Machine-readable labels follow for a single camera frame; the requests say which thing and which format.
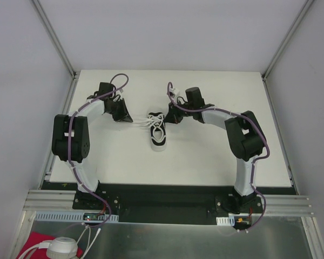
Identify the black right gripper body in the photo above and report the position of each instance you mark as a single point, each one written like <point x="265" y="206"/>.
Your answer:
<point x="176" y="115"/>

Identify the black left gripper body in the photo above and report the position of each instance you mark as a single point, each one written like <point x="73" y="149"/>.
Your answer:
<point x="118" y="109"/>

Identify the white shoelace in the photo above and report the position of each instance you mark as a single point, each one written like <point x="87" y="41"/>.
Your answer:
<point x="143" y="122"/>

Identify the black white canvas sneaker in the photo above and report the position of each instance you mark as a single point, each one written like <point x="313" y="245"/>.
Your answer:
<point x="157" y="131"/>

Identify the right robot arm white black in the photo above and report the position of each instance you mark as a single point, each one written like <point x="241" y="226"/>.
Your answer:
<point x="245" y="137"/>

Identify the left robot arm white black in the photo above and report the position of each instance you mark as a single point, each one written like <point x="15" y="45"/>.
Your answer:
<point x="71" y="138"/>

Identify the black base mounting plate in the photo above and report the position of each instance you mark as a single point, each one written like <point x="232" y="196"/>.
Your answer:
<point x="197" y="216"/>

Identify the white bottle cap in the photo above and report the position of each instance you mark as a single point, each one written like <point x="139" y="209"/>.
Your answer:
<point x="62" y="247"/>

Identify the red cloth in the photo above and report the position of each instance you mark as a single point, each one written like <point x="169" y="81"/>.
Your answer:
<point x="36" y="246"/>

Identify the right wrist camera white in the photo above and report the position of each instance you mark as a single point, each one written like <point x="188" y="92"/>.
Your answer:
<point x="174" y="93"/>

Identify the left aluminium corner post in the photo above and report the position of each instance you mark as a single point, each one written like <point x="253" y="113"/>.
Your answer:
<point x="42" y="15"/>

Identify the aluminium corner post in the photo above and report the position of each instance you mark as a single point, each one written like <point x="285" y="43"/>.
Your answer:
<point x="288" y="37"/>
<point x="42" y="15"/>

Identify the right grey cable duct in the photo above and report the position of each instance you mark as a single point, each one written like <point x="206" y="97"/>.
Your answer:
<point x="226" y="221"/>

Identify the grey cable duct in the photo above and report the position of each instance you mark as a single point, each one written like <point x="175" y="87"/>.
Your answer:
<point x="226" y="221"/>
<point x="75" y="217"/>

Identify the aluminium frame rail front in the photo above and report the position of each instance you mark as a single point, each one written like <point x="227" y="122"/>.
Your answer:
<point x="271" y="205"/>

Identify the left grey cable duct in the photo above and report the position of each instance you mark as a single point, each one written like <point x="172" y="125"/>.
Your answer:
<point x="75" y="217"/>

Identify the right aluminium corner post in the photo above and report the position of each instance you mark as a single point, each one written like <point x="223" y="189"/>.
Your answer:
<point x="288" y="37"/>

